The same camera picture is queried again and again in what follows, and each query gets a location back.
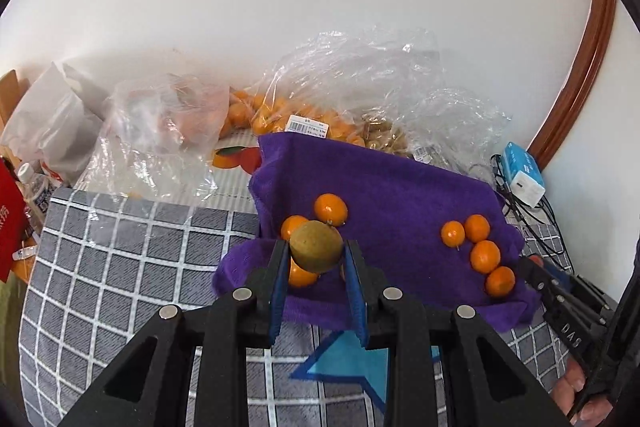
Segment red paper bag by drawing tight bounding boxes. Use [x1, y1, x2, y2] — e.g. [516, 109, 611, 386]
[0, 162, 28, 283]

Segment brown wooden door frame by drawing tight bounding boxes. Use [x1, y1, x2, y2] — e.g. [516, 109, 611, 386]
[527, 0, 617, 170]

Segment plastic water bottle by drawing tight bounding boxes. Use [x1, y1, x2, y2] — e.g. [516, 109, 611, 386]
[17, 162, 53, 234]

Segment blue white tissue pack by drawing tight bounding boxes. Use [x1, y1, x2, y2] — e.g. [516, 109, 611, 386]
[501, 142, 546, 207]

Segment black cables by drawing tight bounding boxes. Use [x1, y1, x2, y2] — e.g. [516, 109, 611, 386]
[470, 152, 574, 263]

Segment purple towel tray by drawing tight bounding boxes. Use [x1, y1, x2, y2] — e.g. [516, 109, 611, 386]
[213, 132, 540, 332]

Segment clear bag with oranges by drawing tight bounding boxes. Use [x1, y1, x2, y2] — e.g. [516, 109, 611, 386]
[75, 74, 230, 206]

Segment fruit print box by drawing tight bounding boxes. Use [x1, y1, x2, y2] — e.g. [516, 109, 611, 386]
[203, 145, 262, 213]

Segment large clear plastic bag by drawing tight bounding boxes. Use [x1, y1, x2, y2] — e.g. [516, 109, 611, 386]
[249, 27, 510, 178]

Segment large round orange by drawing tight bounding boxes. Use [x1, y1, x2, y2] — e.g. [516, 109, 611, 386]
[440, 221, 465, 248]

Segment white plastic bag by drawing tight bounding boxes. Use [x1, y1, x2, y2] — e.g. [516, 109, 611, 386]
[1, 64, 102, 185]

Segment small orange kumquat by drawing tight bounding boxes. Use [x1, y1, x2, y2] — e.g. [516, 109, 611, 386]
[314, 193, 348, 228]
[464, 213, 490, 244]
[280, 215, 308, 241]
[288, 259, 320, 288]

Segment green-brown small fruit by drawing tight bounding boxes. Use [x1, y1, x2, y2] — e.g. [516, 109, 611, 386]
[288, 220, 344, 274]

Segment orange mandarin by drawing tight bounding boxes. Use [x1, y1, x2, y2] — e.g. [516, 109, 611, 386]
[485, 265, 516, 298]
[470, 239, 501, 275]

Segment small red fruit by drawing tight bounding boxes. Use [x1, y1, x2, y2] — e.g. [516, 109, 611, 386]
[528, 255, 544, 268]

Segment person's right hand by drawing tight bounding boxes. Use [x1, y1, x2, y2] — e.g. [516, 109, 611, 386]
[551, 358, 613, 426]

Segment grey checked tablecloth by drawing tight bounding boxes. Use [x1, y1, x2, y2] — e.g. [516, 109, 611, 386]
[16, 185, 576, 427]

